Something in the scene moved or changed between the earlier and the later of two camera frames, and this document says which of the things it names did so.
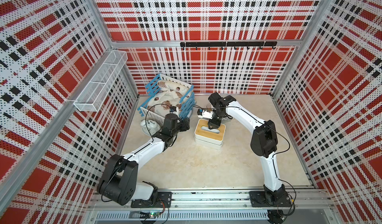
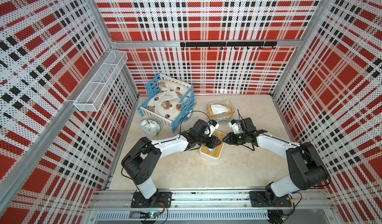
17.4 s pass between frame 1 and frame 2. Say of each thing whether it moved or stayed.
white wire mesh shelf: stayed
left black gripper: moved
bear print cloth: stayed
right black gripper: moved
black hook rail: stayed
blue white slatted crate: stayed
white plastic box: moved
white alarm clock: stayed
